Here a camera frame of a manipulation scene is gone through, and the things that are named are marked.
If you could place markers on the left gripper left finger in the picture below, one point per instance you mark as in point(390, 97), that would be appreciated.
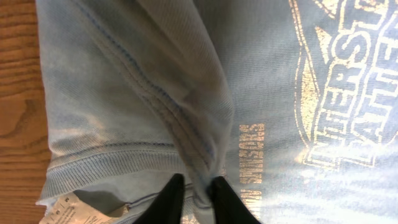
point(167, 207)

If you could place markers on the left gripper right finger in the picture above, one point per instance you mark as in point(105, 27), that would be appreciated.
point(227, 206)

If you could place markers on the light blue printed t-shirt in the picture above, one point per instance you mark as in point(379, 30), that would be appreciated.
point(293, 101)

